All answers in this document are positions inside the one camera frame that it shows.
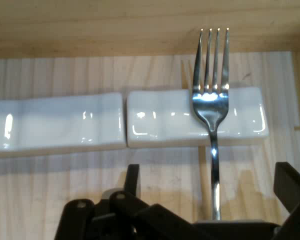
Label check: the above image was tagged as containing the white ceramic cutlery rest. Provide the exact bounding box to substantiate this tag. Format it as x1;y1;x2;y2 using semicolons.
0;92;127;154
126;86;270;149

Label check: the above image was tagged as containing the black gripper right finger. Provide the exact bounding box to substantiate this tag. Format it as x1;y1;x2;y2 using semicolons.
273;161;300;240

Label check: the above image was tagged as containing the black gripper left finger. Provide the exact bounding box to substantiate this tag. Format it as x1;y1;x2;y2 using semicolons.
54;163;194;240

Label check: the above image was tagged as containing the light wooden drawer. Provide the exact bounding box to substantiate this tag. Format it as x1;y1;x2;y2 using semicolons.
0;0;300;240

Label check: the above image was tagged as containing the silver metal fork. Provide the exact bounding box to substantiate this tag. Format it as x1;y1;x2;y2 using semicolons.
191;27;231;221

